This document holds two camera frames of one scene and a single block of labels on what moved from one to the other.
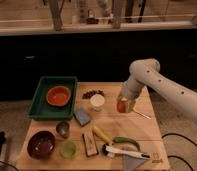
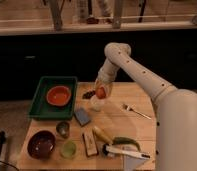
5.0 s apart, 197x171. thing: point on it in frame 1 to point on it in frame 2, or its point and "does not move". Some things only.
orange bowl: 58,95 does not move
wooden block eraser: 90,144 does not move
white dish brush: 109,150 does not move
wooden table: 97,138 does not move
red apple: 121,106 to 101,92
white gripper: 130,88 to 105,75
